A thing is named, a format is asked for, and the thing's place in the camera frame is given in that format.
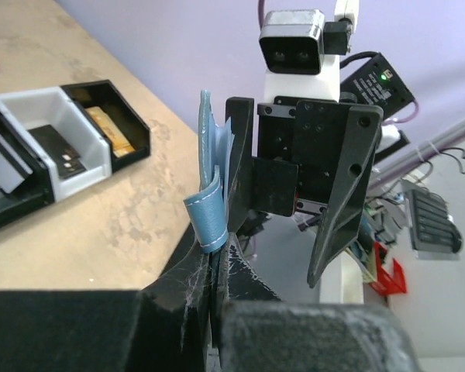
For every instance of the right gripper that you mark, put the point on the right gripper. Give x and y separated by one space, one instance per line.
310 152

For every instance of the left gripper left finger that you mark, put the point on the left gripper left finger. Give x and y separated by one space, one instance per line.
159 328

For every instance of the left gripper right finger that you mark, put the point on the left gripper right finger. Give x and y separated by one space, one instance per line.
254 330

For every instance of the blue card holder wallet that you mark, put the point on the blue card holder wallet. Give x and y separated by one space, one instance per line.
207 209

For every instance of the black credit card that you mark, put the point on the black credit card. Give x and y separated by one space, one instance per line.
66 158

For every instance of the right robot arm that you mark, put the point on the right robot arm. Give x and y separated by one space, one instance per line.
377 83

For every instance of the red plastic basket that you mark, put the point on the red plastic basket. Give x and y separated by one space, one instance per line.
390 278

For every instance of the black keyboard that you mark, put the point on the black keyboard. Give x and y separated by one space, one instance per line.
432 230

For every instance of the black and white organizer tray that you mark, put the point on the black and white organizer tray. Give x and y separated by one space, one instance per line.
64 108

